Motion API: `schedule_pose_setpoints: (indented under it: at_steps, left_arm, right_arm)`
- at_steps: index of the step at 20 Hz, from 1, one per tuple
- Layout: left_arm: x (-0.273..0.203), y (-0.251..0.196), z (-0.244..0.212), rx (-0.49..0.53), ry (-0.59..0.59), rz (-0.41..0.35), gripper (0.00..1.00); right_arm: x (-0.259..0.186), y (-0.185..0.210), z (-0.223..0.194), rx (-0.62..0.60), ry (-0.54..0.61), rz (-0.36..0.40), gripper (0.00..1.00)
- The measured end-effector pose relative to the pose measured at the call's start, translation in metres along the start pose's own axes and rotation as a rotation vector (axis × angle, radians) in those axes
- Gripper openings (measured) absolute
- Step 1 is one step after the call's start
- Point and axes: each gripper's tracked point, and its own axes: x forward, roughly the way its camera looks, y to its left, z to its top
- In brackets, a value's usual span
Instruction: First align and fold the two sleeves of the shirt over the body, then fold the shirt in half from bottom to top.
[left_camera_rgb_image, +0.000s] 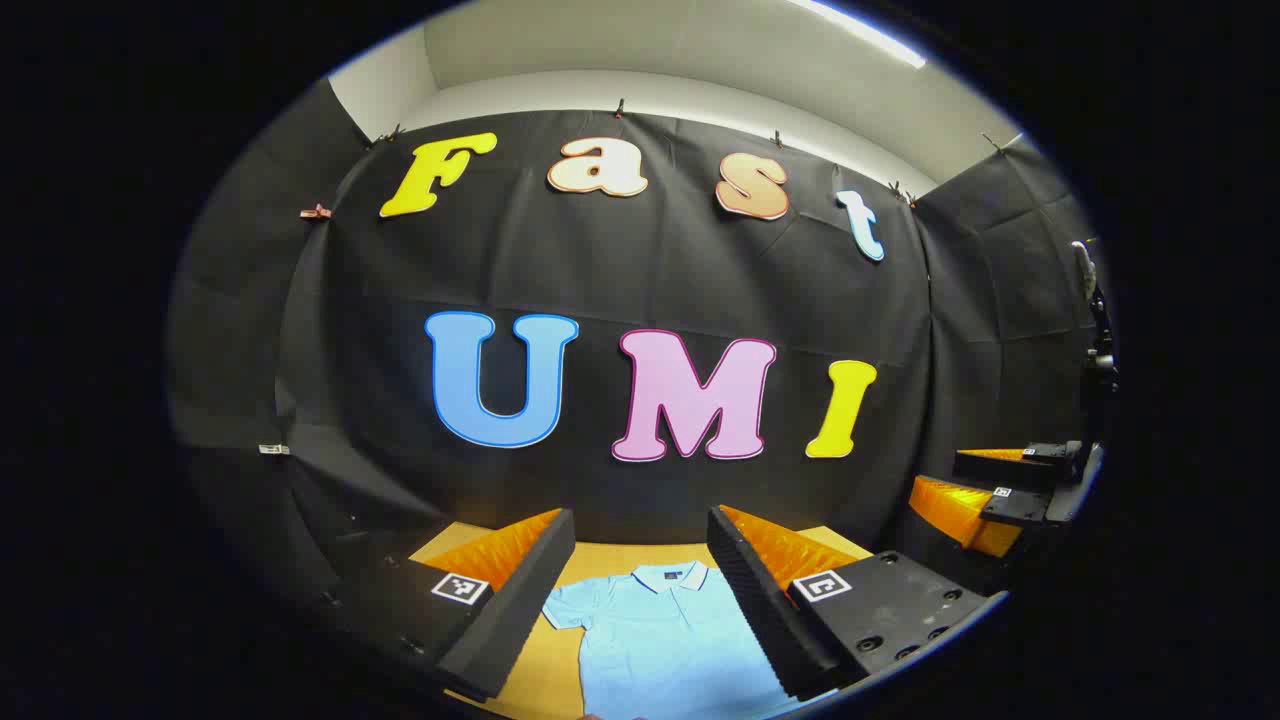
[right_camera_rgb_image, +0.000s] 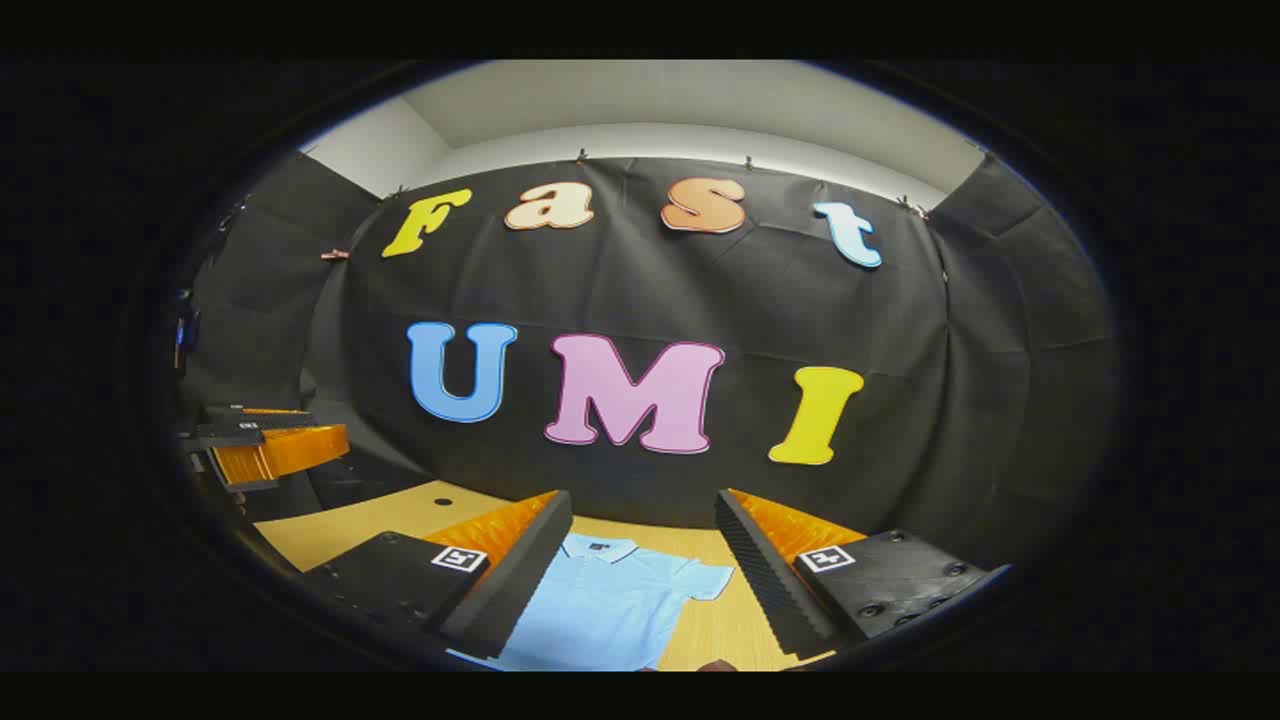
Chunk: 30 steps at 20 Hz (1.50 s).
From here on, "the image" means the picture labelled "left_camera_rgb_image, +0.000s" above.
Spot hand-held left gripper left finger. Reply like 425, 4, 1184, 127
330, 508, 578, 703

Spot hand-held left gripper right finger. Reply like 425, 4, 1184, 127
706, 505, 1006, 701

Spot light blue T-shirt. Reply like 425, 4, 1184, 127
542, 561, 836, 720

